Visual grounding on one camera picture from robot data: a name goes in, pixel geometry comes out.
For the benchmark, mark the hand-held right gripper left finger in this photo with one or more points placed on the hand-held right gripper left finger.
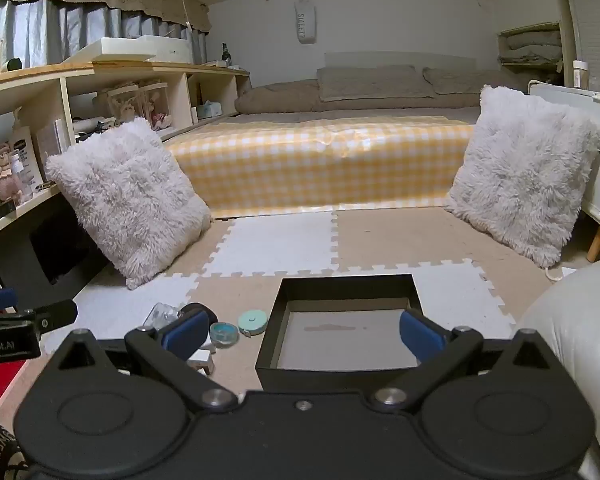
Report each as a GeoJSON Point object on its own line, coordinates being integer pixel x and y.
{"type": "Point", "coordinates": [185, 334]}

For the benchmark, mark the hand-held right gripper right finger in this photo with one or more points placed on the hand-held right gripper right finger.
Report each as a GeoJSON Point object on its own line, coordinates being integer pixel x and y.
{"type": "Point", "coordinates": [422, 336]}

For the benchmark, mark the small white carton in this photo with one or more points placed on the small white carton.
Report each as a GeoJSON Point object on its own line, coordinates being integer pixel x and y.
{"type": "Point", "coordinates": [202, 360]}

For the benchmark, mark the clear plastic blister case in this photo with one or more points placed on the clear plastic blister case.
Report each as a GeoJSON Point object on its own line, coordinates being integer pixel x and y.
{"type": "Point", "coordinates": [160, 315]}

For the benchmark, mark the black oval case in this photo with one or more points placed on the black oval case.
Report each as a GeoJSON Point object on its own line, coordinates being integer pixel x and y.
{"type": "Point", "coordinates": [213, 318]}

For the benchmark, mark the mint round tape measure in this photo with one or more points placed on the mint round tape measure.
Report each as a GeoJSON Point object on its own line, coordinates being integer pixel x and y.
{"type": "Point", "coordinates": [252, 321]}

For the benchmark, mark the black box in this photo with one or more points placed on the black box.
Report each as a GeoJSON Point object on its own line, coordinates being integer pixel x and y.
{"type": "Point", "coordinates": [340, 287]}

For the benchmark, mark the teddy bear figure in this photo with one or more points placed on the teddy bear figure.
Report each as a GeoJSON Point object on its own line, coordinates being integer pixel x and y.
{"type": "Point", "coordinates": [2, 170]}

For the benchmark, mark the foam puzzle floor mat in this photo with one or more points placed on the foam puzzle floor mat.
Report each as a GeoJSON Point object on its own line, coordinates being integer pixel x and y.
{"type": "Point", "coordinates": [280, 245]}

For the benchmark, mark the fluffy white pillow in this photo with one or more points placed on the fluffy white pillow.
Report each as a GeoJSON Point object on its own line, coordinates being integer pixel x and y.
{"type": "Point", "coordinates": [520, 175]}
{"type": "Point", "coordinates": [130, 200]}

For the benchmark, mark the white pump bottle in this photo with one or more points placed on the white pump bottle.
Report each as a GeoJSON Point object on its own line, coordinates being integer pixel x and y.
{"type": "Point", "coordinates": [25, 155]}

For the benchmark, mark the white leather cushion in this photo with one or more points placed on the white leather cushion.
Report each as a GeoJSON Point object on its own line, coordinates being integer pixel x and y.
{"type": "Point", "coordinates": [575, 340]}

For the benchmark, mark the upright books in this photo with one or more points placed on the upright books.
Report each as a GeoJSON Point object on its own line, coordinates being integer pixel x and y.
{"type": "Point", "coordinates": [47, 145]}

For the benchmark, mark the yellow checkered bed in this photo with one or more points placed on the yellow checkered bed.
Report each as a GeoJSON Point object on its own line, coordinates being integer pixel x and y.
{"type": "Point", "coordinates": [305, 165]}

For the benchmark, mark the clear doll display box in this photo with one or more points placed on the clear doll display box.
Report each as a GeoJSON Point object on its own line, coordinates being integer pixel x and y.
{"type": "Point", "coordinates": [120, 105]}
{"type": "Point", "coordinates": [155, 105]}

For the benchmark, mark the mint tissue box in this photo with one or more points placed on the mint tissue box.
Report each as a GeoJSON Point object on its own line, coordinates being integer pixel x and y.
{"type": "Point", "coordinates": [210, 110]}

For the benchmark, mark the grey bed mattress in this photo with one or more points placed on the grey bed mattress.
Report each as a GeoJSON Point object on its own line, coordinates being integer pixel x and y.
{"type": "Point", "coordinates": [340, 114]}

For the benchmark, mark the wooden shelf unit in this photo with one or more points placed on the wooden shelf unit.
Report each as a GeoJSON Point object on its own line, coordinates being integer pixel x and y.
{"type": "Point", "coordinates": [180, 90]}

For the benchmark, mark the white cabinet with wooden legs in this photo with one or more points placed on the white cabinet with wooden legs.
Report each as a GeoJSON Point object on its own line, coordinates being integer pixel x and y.
{"type": "Point", "coordinates": [595, 160]}

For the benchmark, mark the beige bed pillow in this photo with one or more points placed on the beige bed pillow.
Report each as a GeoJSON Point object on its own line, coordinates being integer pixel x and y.
{"type": "Point", "coordinates": [470, 80]}
{"type": "Point", "coordinates": [370, 82]}

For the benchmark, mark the grey curtain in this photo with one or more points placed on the grey curtain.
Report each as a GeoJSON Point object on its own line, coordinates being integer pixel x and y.
{"type": "Point", "coordinates": [40, 30]}

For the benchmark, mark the white storage box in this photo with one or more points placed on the white storage box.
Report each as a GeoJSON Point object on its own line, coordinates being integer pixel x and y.
{"type": "Point", "coordinates": [130, 47]}

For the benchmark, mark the dark glass bottle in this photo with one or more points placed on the dark glass bottle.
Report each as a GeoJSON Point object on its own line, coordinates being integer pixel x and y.
{"type": "Point", "coordinates": [225, 54]}

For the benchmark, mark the white jar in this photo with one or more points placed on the white jar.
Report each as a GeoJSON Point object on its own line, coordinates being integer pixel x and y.
{"type": "Point", "coordinates": [579, 75]}

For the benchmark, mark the folded beige blankets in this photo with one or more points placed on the folded beige blankets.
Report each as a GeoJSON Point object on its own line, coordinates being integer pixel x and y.
{"type": "Point", "coordinates": [530, 45]}

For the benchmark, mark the white window blind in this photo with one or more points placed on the white window blind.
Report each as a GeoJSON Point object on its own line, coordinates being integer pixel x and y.
{"type": "Point", "coordinates": [597, 40]}

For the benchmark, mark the wooden wall shelf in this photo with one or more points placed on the wooden wall shelf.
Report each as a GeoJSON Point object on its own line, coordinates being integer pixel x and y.
{"type": "Point", "coordinates": [530, 26]}

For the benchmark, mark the white fabric wall hanging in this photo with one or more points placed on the white fabric wall hanging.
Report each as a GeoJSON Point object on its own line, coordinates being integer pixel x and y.
{"type": "Point", "coordinates": [304, 17]}

